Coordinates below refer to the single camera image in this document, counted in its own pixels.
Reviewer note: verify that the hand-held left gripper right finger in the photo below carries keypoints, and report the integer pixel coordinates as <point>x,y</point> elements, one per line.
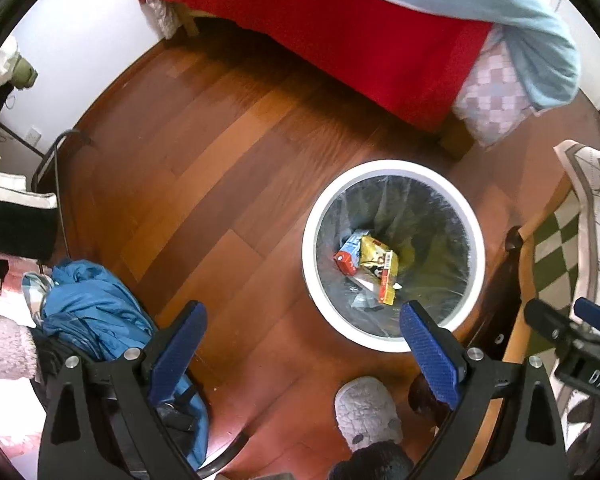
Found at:
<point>430,360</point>

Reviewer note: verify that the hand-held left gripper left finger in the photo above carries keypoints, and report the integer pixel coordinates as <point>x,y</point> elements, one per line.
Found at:
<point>177,355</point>

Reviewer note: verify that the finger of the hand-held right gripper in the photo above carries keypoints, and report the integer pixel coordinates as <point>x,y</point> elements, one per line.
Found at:
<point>596,314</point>
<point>547,319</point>

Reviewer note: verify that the white round trash bin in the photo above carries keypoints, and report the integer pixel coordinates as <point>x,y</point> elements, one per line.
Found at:
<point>309,255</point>

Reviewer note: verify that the wooden chair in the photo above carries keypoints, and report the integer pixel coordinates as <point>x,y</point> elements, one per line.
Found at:
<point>517,340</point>

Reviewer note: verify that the green checkered cushion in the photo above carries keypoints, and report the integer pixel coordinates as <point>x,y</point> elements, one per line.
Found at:
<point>555,255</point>

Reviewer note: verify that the grey slipper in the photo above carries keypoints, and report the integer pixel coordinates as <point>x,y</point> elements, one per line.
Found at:
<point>365,410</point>

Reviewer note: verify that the yellow and red wrapper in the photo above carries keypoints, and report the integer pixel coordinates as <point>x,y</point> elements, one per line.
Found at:
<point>387,282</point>

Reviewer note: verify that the blue jacket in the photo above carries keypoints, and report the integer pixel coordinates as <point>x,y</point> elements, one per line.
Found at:
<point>95,305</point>

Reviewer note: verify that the white paper scrap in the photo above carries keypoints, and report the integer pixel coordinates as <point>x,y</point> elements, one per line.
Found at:
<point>362,285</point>

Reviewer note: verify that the yellow snack packet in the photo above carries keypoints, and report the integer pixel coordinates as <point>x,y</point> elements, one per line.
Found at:
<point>372,255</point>

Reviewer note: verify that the red and blue carton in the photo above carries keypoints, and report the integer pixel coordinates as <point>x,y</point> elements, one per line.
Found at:
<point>349,256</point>

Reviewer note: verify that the black plastic bin liner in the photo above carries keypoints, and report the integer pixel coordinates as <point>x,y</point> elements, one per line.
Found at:
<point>430,210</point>

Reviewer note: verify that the light blue plaid cloth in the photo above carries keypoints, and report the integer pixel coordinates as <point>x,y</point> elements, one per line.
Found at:
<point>36,292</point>

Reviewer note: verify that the pink fluffy cloth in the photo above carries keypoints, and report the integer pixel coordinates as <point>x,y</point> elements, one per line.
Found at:
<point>5,347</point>

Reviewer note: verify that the black and white bag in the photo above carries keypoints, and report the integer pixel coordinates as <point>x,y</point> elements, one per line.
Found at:
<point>15,220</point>

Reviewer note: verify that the pink checkered quilt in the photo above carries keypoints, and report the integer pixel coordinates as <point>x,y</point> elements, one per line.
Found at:
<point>490,95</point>

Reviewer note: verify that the olive and white garment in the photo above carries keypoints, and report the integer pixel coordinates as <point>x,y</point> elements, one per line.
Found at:
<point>22,70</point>

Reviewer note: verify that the red bedsheet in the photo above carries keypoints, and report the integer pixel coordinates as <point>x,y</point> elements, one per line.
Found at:
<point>355,25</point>

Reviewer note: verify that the black metal rack frame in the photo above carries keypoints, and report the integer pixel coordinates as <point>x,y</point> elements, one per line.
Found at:
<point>45,160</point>

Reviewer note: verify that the white wall socket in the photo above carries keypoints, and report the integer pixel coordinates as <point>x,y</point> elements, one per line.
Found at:
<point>32,135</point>

